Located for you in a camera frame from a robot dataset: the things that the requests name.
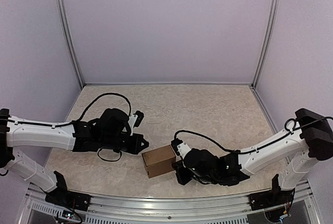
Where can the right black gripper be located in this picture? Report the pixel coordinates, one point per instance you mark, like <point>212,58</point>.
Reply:
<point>182,179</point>

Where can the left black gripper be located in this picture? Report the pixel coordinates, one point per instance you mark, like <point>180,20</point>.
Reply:
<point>135,148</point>

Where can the brown cardboard box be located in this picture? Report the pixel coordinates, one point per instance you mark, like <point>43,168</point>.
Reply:
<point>159,161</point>

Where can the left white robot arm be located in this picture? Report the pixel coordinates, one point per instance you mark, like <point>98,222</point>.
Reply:
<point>114,130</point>

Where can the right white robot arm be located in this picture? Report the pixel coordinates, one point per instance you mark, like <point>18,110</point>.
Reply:
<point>308,138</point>

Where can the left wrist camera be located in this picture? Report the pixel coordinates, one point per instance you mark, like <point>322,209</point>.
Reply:
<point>131,121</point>

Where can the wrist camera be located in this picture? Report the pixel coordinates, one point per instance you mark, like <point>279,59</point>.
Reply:
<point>180,148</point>
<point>131,121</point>

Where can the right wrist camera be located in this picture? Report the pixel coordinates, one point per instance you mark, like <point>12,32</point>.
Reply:
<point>180,148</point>

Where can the front aluminium frame rail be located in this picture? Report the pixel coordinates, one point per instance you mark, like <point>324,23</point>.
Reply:
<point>216,209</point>

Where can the back aluminium floor rail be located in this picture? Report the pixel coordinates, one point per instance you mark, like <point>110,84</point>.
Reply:
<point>166,83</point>

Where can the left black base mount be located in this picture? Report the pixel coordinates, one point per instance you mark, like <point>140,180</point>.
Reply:
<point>63,197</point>

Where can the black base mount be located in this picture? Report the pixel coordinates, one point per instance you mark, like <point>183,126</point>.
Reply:
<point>63,197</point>
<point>273,197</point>

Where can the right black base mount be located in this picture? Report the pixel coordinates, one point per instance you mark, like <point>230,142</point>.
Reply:
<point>273,197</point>

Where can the left aluminium corner post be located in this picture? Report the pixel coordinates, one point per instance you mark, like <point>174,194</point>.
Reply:
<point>69,42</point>

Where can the aluminium corner post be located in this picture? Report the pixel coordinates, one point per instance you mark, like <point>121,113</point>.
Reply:
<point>69,42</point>
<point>266,43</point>

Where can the right aluminium corner post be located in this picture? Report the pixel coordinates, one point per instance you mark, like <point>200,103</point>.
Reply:
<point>266,43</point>

